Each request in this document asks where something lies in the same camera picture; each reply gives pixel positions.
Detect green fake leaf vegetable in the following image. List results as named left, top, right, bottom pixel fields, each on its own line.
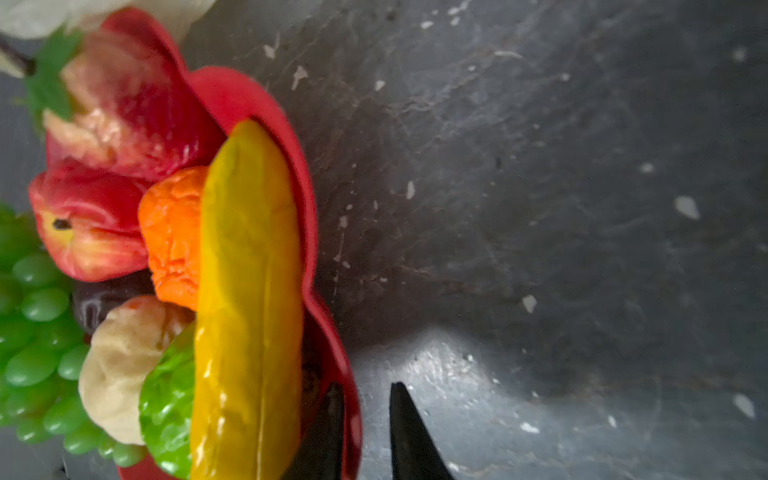
left=139, top=323, right=196, bottom=479

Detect red fake strawberry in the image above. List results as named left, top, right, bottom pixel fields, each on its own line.
left=42, top=29, right=226, bottom=182

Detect red pink fake apple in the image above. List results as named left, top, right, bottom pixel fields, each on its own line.
left=28, top=160, right=151, bottom=282

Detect dark brown fake fruit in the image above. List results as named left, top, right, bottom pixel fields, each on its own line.
left=70, top=269, right=155, bottom=335

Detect green fake grapes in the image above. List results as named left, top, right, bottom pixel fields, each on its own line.
left=1, top=204, right=147, bottom=467

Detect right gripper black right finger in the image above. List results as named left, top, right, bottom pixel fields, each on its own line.
left=389, top=382, right=453, bottom=480

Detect yellow plastic bag fruit print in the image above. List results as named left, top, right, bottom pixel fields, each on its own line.
left=1, top=1, right=213, bottom=93

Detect orange fake fruit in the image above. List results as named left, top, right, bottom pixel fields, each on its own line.
left=138, top=166, right=208, bottom=310

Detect yellow fake banana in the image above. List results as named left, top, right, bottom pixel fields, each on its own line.
left=190, top=120, right=303, bottom=479

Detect red flower shaped plate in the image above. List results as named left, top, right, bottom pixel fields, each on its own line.
left=44, top=7, right=364, bottom=480

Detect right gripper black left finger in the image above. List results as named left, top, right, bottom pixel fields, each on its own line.
left=281, top=383, right=345, bottom=480

